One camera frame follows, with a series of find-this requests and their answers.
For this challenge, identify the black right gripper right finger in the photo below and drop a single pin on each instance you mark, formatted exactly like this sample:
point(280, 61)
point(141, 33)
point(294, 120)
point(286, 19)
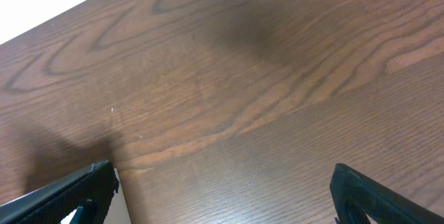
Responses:
point(359, 199)

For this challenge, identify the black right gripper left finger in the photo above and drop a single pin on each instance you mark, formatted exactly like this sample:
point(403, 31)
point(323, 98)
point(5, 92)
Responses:
point(87, 193)

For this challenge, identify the white box pink inside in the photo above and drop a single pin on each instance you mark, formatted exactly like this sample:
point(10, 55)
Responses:
point(117, 211)

